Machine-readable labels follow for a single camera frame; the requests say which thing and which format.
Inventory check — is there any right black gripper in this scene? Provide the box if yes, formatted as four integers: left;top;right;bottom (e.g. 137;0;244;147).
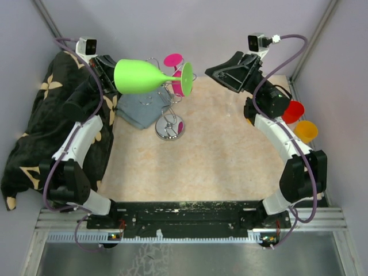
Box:
204;52;273;99

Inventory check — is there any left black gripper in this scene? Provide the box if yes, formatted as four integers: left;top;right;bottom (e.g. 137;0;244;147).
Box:
75;54;140;101

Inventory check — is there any green plastic wine glass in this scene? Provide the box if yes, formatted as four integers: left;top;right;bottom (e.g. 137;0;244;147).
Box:
113;59;193;96

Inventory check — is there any pink plastic wine glass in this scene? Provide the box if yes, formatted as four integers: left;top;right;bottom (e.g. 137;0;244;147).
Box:
163;53;193;96

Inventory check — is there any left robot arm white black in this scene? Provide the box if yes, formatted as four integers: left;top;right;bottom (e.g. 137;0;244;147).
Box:
40;55;120;228

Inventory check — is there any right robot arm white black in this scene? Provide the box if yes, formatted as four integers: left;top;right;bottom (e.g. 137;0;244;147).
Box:
205;50;327;228

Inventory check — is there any red plastic wine glass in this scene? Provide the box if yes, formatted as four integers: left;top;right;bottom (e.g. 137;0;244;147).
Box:
282;101;305;124

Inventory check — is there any chrome wine glass rack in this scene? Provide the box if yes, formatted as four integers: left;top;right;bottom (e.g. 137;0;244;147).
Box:
137;57;198;141

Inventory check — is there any orange wine glass front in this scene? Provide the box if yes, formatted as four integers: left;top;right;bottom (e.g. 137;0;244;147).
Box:
293;120;319;144

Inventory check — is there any grey folded cloth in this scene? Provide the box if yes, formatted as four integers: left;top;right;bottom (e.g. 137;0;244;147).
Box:
116;87;171;130

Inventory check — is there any black floral blanket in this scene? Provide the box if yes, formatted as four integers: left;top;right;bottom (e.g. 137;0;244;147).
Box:
1;51;121;211

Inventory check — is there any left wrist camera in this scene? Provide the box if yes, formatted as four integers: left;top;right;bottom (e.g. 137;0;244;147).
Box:
76;36;97;55

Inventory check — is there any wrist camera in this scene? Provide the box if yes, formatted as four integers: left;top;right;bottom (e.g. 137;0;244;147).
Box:
76;36;97;55
247;33;273;55

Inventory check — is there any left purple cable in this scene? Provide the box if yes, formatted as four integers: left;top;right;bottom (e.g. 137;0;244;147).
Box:
42;37;105;254

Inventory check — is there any purple cable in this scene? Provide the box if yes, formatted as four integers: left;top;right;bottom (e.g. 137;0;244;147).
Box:
42;37;105;254
251;33;320;250

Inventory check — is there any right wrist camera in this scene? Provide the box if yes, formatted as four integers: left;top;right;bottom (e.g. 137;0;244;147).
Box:
247;33;273;55

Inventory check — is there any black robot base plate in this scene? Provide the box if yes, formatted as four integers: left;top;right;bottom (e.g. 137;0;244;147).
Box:
87;201;291;239

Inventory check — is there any white slotted cable duct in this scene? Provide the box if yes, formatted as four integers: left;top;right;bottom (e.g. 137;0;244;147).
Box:
45;231;264;244

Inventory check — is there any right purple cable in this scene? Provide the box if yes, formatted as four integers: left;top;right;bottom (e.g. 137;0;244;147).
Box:
251;33;320;250

